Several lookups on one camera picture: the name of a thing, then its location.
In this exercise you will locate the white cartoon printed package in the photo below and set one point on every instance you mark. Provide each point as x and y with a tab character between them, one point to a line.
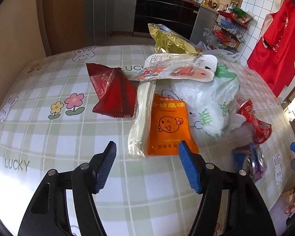
184	71

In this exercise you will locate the grey kitchen cabinets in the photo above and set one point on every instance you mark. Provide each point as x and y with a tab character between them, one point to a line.
105	14

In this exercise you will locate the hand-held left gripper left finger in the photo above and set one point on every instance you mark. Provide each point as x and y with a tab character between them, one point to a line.
105	167

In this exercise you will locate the person's right hand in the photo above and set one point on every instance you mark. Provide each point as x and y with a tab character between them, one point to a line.
292	200

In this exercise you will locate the black built-in oven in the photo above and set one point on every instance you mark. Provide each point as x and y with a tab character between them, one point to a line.
162	12

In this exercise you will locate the crushed red soda can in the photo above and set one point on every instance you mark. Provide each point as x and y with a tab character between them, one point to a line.
255	125

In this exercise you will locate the crushed blue soda can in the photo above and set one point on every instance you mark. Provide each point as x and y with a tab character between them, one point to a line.
250	162

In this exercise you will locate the gold foil bag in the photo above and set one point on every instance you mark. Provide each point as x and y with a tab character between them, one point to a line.
172	43

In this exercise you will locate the orange sauce packet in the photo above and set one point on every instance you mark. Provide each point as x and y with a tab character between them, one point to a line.
170	125

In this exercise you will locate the white green printed plastic bag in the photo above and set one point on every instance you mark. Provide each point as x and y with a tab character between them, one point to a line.
206	95

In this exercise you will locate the clear crumpled plastic bag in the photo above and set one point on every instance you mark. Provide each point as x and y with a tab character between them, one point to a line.
210	38

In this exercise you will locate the dark red foil wrapper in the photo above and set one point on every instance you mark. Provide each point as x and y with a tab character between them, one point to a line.
113	95

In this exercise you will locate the white plastic shopping bag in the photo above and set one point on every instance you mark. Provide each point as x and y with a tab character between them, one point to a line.
223	54

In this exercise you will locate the narrow grey cabinet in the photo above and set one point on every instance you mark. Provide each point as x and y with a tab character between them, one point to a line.
204	22

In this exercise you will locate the wooden wall panel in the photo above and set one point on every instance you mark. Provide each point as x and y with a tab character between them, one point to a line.
64	14

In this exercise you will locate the green checked printed tablecloth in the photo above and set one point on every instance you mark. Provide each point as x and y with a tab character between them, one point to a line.
64	132

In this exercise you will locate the red hanging apron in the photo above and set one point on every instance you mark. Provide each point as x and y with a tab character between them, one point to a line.
280	46

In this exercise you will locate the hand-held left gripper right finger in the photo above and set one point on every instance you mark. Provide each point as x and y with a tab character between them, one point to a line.
190	169

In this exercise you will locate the plastic cutlery pack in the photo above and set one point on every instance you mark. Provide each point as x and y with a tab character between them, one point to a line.
140	123

